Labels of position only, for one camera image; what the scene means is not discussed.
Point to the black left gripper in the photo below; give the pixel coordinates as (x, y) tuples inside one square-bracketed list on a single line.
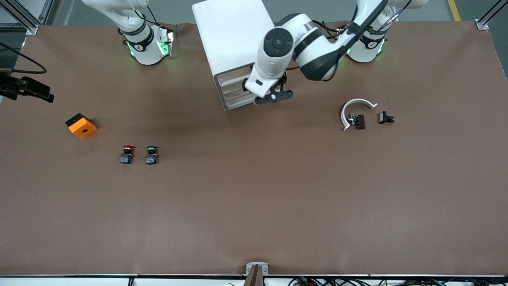
[(283, 80)]

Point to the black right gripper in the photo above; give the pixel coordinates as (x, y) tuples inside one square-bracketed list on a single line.
[(15, 87)]

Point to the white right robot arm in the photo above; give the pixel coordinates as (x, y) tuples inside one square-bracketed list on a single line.
[(139, 35)]

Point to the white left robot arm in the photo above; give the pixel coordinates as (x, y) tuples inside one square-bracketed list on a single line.
[(313, 47)]

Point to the red push button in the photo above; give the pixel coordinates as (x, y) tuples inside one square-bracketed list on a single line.
[(126, 155)]

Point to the green push button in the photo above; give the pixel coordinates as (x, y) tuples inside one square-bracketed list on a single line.
[(151, 156)]

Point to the white curved plastic clip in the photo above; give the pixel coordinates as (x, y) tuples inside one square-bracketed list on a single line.
[(359, 101)]

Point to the dark brown small connector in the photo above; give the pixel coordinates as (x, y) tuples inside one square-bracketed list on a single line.
[(359, 121)]

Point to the small black clip part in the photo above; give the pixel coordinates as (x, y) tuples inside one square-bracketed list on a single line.
[(384, 117)]

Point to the brown table mat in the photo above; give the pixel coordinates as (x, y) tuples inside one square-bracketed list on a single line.
[(254, 198)]

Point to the orange button enclosure box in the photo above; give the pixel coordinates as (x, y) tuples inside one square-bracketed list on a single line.
[(82, 128)]

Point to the aluminium frame profile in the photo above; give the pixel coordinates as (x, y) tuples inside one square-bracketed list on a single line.
[(24, 18), (486, 22)]

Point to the grey metal bracket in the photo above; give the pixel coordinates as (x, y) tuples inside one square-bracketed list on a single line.
[(257, 269)]

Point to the white table edge rail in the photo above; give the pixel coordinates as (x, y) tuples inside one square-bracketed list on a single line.
[(79, 281)]

